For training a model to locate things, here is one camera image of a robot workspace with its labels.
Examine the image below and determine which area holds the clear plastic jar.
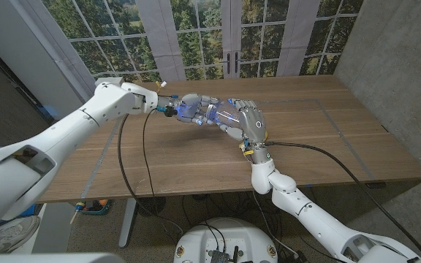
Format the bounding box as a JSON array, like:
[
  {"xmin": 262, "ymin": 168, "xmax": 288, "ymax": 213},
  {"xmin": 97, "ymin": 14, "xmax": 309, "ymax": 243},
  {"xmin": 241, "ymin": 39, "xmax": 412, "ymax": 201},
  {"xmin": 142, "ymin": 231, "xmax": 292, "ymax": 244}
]
[{"xmin": 205, "ymin": 97, "xmax": 243, "ymax": 127}]

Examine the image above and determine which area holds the printed window backdrop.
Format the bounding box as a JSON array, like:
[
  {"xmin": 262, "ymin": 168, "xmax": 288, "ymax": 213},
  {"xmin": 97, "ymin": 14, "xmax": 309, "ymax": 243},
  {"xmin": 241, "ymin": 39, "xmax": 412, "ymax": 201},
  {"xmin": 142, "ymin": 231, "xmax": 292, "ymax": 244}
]
[{"xmin": 42, "ymin": 0, "xmax": 365, "ymax": 83}]

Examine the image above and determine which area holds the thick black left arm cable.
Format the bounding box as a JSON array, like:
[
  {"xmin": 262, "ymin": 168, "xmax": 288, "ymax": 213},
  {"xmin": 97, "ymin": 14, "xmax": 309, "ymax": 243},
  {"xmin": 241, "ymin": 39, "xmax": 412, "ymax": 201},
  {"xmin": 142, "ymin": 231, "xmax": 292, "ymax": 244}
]
[{"xmin": 116, "ymin": 113, "xmax": 184, "ymax": 237}]

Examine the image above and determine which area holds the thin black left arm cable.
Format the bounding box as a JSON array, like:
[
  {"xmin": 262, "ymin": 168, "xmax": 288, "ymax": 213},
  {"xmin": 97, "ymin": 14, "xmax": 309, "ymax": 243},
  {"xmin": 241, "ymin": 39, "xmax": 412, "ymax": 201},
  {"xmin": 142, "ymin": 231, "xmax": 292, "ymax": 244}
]
[{"xmin": 142, "ymin": 107, "xmax": 159, "ymax": 200}]

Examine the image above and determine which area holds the black round fan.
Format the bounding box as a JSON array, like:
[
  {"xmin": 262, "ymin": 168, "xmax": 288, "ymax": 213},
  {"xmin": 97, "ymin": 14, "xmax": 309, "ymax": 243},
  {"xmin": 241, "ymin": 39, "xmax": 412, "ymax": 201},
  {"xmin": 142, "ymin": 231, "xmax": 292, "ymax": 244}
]
[{"xmin": 137, "ymin": 197, "xmax": 167, "ymax": 218}]

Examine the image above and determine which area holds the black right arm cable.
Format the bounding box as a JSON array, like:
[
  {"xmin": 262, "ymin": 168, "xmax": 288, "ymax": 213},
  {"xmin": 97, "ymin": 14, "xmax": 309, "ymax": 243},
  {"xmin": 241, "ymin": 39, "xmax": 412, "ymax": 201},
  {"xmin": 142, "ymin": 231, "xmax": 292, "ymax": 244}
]
[{"xmin": 265, "ymin": 141, "xmax": 421, "ymax": 256}]

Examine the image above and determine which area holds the silver metal jar lid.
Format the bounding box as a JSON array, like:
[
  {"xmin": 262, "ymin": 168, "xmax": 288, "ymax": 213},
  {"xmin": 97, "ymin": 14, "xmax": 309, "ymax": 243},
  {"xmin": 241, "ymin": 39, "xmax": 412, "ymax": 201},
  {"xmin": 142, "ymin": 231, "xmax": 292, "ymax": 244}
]
[{"xmin": 202, "ymin": 102, "xmax": 217, "ymax": 123}]

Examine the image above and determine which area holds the grey white sneaker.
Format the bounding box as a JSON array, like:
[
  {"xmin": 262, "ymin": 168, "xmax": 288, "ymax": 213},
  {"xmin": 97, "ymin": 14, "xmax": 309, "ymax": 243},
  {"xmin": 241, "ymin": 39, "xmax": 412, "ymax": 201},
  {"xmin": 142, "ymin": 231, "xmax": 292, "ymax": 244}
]
[{"xmin": 0, "ymin": 215, "xmax": 42, "ymax": 255}]

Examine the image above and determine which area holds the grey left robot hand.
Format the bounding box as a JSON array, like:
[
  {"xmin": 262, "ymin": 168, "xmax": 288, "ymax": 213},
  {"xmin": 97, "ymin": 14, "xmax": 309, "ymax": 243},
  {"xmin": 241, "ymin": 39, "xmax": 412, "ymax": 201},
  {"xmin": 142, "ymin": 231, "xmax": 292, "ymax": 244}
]
[{"xmin": 175, "ymin": 93, "xmax": 221, "ymax": 126}]

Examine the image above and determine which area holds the white table leg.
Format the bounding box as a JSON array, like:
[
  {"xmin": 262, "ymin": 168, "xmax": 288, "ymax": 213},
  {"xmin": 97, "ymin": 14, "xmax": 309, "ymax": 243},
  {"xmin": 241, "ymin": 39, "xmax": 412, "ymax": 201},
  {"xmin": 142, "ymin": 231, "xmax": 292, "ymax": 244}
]
[{"xmin": 118, "ymin": 198, "xmax": 138, "ymax": 249}]

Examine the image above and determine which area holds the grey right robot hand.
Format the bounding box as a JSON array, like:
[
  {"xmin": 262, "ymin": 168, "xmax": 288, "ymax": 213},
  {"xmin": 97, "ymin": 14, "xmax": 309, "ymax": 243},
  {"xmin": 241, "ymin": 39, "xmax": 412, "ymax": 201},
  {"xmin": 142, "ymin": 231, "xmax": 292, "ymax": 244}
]
[{"xmin": 217, "ymin": 97, "xmax": 269, "ymax": 146}]

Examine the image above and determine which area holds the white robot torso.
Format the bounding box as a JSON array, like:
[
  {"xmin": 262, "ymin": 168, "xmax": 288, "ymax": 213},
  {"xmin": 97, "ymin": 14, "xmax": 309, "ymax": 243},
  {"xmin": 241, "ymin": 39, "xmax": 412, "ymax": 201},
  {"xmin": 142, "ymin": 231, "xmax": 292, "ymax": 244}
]
[{"xmin": 173, "ymin": 218, "xmax": 279, "ymax": 263}]

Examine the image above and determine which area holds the white power strip box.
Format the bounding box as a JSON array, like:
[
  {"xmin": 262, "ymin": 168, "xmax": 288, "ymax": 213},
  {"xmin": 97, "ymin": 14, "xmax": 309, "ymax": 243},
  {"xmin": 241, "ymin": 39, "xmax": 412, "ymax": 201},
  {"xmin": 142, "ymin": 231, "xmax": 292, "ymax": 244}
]
[{"xmin": 94, "ymin": 76, "xmax": 126, "ymax": 87}]

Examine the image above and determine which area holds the teal basket with items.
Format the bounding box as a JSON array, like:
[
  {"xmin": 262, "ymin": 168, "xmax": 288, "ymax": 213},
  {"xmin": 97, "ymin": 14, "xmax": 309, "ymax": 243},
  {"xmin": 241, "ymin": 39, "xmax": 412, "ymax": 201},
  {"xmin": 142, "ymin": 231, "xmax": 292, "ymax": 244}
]
[{"xmin": 74, "ymin": 199, "xmax": 111, "ymax": 216}]

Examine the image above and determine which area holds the white stick with blue cap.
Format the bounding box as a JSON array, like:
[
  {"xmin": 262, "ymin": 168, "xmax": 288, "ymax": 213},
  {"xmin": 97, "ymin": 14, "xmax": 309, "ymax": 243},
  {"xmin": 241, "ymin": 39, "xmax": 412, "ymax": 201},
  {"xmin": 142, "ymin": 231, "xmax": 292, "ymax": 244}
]
[{"xmin": 69, "ymin": 202, "xmax": 86, "ymax": 225}]

